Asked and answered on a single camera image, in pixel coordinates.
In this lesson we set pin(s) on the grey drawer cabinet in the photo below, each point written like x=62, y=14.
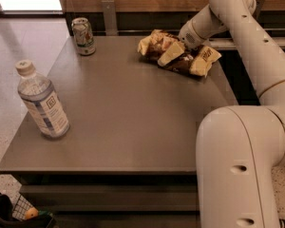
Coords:
x=128, y=158

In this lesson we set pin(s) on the left metal wall bracket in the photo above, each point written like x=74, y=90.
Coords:
x=110, y=18

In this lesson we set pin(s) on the green white soda can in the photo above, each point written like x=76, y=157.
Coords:
x=83, y=36

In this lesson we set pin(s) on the orange fruit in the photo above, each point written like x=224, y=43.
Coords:
x=31, y=213

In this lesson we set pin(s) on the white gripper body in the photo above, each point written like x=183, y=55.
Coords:
x=190, y=37

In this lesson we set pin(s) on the clear plastic water bottle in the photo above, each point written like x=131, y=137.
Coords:
x=39, y=96

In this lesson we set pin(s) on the right metal wall bracket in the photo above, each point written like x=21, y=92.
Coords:
x=259, y=6

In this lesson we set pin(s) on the black white striped object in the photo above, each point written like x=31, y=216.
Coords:
x=282, y=223

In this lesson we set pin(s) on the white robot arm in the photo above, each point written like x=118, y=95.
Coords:
x=238, y=146

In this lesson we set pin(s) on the metal wall bracket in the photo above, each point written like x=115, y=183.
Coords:
x=259, y=6
x=110, y=18

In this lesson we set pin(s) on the brown chip bag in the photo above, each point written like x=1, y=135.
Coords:
x=196, y=62

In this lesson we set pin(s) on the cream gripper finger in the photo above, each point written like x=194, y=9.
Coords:
x=173, y=52

